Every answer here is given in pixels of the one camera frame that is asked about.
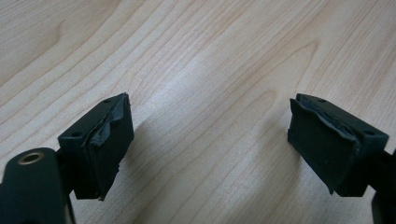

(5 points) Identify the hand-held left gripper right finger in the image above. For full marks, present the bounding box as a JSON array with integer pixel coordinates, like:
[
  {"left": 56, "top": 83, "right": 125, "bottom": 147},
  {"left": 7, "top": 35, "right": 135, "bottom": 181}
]
[{"left": 287, "top": 92, "right": 390, "bottom": 198}]

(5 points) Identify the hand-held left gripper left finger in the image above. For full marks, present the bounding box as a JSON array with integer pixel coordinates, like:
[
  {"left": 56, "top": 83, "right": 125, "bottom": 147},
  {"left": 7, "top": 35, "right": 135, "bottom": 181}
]
[{"left": 57, "top": 91, "right": 135, "bottom": 202}]

